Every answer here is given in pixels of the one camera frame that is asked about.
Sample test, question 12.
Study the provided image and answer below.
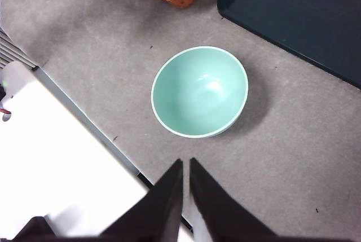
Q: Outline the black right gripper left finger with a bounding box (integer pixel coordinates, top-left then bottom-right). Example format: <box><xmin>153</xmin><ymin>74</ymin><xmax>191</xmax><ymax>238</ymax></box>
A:
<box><xmin>94</xmin><ymin>158</ymin><xmax>184</xmax><ymax>242</ymax></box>

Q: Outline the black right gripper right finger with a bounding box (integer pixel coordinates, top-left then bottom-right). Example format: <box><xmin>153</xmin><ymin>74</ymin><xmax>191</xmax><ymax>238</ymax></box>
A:
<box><xmin>189</xmin><ymin>157</ymin><xmax>353</xmax><ymax>242</ymax></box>

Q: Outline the teal ribbed bowl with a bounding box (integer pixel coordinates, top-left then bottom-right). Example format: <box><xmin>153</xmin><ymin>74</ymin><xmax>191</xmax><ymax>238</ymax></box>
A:
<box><xmin>151</xmin><ymin>46</ymin><xmax>250</xmax><ymax>139</ymax></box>

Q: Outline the black rectangular tray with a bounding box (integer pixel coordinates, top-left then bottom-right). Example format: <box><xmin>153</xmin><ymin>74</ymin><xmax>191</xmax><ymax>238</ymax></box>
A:
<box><xmin>217</xmin><ymin>0</ymin><xmax>361</xmax><ymax>90</ymax></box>

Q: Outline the grey ridged metal rail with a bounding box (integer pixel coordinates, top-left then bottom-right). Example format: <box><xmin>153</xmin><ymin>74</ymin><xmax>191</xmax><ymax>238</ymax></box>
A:
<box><xmin>0</xmin><ymin>27</ymin><xmax>38</xmax><ymax>70</ymax></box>

